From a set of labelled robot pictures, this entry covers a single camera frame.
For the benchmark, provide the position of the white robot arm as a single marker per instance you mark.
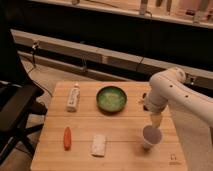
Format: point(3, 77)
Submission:
point(169, 85)

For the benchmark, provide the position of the black chair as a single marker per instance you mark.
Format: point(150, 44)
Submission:
point(18, 96)

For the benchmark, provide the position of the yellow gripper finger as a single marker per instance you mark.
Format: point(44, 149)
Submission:
point(156, 119)

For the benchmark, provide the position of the green bowl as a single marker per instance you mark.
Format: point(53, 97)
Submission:
point(111, 99)

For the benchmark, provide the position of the white tube bottle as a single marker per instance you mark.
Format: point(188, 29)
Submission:
point(73, 98)

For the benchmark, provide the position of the orange carrot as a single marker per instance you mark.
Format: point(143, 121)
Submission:
point(67, 138)

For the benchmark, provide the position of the wooden table board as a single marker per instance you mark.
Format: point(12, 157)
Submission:
point(123, 133)

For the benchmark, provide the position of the white sponge block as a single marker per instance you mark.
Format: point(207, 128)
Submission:
point(98, 147)

